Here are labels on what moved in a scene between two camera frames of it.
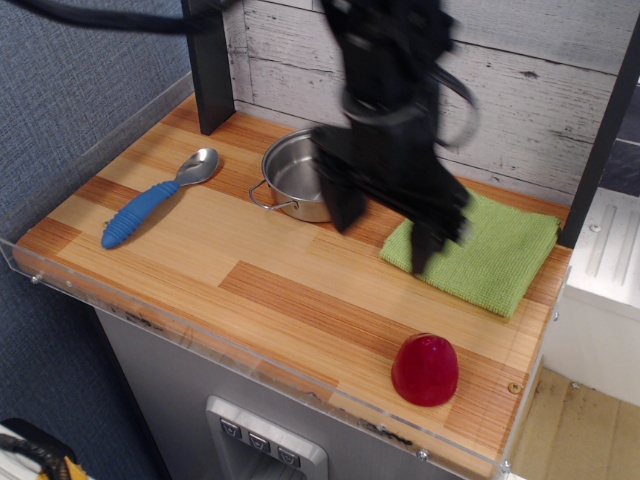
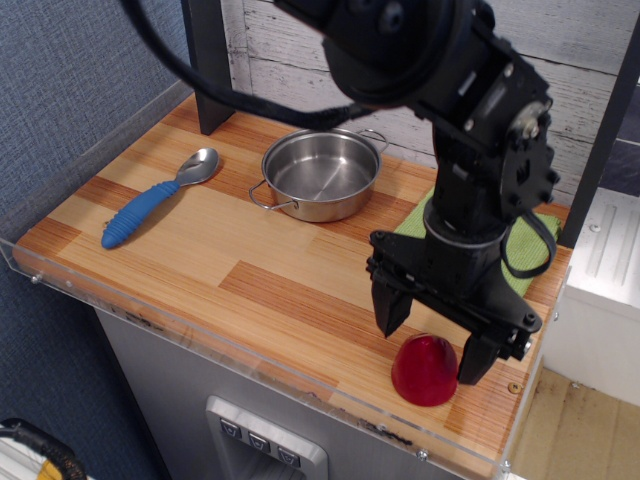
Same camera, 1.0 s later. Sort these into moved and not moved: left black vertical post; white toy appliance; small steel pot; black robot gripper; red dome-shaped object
Moved: black robot gripper
Not moved: small steel pot; left black vertical post; white toy appliance; red dome-shaped object
